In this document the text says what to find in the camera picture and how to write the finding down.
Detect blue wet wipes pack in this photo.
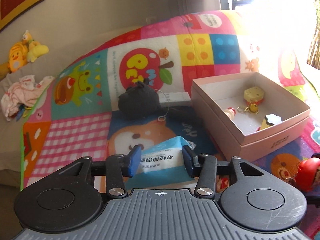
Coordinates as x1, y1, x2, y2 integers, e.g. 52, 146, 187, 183
127, 136, 195, 188

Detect black plush toy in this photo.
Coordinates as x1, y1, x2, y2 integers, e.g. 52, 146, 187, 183
118, 78, 161, 120

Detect white power adapter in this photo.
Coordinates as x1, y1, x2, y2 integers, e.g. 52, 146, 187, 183
158, 92, 192, 107

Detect red hooded doll figure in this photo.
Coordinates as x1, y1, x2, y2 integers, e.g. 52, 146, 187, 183
286, 153, 319, 192

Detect small white red bottle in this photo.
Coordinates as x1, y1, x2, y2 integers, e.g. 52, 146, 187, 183
224, 107, 236, 120

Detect pink cardboard box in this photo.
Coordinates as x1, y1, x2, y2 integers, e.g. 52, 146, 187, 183
191, 72, 311, 161

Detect colourful play mat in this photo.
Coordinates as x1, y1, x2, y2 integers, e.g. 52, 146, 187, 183
14, 10, 319, 239

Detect yellow white cake toy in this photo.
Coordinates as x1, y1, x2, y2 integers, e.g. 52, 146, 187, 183
257, 113, 282, 131

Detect pink white crumpled clothes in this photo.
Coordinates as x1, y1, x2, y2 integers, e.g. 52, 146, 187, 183
1, 75, 54, 121

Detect yellow plush toy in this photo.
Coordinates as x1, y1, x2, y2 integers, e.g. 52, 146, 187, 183
22, 30, 49, 63

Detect orange duck plush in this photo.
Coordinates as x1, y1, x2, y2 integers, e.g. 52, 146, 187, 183
8, 42, 28, 73

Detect yellow cheese keychain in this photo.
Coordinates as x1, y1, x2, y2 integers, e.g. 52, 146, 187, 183
244, 86, 265, 105

